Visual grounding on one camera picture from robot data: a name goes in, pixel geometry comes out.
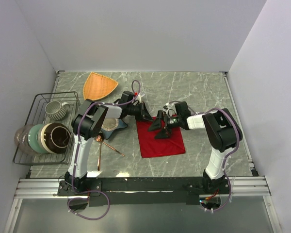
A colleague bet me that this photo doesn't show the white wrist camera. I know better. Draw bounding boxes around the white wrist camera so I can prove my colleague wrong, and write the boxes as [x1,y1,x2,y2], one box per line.
[134,92,146,103]
[163,103,176,117]

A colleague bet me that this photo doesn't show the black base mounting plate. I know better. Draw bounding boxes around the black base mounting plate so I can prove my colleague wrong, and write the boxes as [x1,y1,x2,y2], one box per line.
[57,177,230,207]

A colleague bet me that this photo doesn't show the red cloth napkin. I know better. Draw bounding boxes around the red cloth napkin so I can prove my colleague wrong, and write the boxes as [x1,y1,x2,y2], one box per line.
[136,121,186,158]

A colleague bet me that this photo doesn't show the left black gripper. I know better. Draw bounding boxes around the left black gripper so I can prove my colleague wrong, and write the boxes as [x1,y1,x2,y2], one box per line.
[127,101,154,122]

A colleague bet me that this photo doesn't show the copper fork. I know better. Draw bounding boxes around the copper fork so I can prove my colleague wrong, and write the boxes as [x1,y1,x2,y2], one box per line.
[102,141,125,157]

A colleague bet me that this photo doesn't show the orange woven basket tray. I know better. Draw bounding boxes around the orange woven basket tray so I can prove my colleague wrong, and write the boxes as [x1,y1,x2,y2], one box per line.
[83,72,118,100]

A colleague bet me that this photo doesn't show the grey ribbed mug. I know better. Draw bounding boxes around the grey ribbed mug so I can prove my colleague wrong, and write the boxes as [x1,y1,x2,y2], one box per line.
[45,101,70,121]

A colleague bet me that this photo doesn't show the blue star-shaped dish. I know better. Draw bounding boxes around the blue star-shaped dish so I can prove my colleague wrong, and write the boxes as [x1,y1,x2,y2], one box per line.
[100,118,128,140]

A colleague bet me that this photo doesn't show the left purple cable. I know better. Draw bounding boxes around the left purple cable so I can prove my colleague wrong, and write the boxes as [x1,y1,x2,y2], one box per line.
[67,80,141,221]

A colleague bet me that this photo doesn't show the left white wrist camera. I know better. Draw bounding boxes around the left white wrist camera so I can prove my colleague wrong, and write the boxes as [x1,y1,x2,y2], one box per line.
[134,92,146,103]

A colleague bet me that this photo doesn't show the black wire dish rack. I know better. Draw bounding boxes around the black wire dish rack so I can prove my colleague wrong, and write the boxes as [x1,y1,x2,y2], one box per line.
[13,91,80,166]

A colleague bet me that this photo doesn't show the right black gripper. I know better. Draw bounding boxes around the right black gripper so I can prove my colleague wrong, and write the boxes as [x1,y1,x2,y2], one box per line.
[148,110,182,139]

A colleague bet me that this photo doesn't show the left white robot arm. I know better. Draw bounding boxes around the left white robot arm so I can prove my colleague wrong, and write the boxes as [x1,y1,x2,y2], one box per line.
[65,91,153,195]

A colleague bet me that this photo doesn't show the aluminium frame rail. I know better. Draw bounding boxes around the aluminium frame rail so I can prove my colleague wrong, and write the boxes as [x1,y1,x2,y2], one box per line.
[14,177,271,199]

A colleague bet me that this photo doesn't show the clear glass bowl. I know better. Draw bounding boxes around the clear glass bowl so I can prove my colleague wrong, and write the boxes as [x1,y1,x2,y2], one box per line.
[14,124,35,156]

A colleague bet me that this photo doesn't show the green ceramic bowl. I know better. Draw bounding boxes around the green ceramic bowl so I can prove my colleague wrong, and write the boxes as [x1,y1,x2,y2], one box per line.
[28,124,46,154]

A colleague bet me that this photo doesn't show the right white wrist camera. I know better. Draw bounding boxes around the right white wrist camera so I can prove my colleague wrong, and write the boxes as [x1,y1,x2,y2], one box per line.
[163,103,176,117]

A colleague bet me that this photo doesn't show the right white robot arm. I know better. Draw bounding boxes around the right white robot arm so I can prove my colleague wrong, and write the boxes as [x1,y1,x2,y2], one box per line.
[148,101,243,194]

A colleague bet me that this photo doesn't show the copper spoon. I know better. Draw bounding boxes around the copper spoon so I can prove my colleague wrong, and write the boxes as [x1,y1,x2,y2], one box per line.
[96,135,103,171]

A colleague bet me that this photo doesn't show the brown cream ceramic bowl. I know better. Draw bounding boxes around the brown cream ceramic bowl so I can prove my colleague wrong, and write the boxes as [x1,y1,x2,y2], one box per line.
[37,123,71,154]

